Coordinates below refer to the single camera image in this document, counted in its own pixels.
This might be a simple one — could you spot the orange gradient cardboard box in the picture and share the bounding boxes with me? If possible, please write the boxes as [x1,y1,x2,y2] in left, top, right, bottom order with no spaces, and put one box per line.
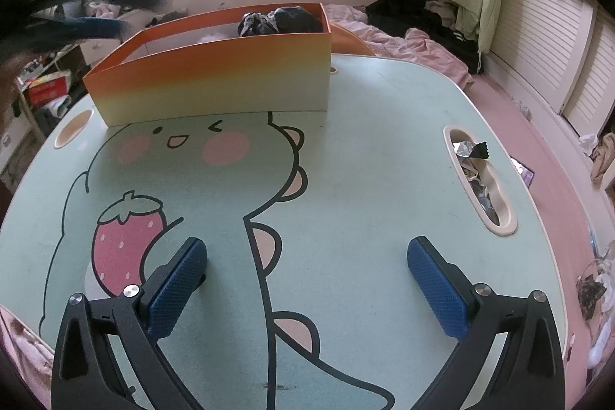
[83,3,333,128]

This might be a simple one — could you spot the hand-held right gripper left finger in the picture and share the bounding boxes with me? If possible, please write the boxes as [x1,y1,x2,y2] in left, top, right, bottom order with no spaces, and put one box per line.
[50,237,208,410]

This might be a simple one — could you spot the pink bedsheet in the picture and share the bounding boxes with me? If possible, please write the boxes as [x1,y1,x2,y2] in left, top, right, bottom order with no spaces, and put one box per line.
[327,4,476,90]

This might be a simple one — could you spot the orange curved board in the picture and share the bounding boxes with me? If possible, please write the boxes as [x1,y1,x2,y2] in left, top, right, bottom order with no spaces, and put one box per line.
[329,21,376,56]

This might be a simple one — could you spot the dark crumpled bag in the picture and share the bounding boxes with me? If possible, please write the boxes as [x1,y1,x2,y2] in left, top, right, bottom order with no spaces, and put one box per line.
[577,261,611,320]

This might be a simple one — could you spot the beige cloth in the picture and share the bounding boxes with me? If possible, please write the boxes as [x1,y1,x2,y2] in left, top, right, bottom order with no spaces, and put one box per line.
[588,134,615,187]

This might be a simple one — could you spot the white louvered doors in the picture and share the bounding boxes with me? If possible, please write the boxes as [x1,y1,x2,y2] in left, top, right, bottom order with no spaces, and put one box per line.
[480,0,615,142]

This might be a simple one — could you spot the pile of black clothes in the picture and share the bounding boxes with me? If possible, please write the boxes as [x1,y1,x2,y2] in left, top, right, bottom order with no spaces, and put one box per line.
[366,0,484,72]

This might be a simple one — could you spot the green cartoon print desktop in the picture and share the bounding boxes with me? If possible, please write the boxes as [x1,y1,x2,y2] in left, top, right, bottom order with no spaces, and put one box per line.
[0,53,584,410]

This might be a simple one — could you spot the pile of foil wrappers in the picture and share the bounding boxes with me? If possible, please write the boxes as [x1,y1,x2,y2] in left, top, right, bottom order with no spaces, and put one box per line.
[453,140,503,224]

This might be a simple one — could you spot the small mirror card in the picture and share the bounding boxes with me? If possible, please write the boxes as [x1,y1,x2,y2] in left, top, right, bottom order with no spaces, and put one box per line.
[509,158,535,188]

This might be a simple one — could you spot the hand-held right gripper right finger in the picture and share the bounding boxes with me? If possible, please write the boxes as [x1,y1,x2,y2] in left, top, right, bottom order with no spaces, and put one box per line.
[407,236,567,410]

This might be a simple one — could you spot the red box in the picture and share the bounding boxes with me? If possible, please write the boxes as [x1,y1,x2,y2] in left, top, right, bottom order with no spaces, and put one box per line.
[26,74,73,108]

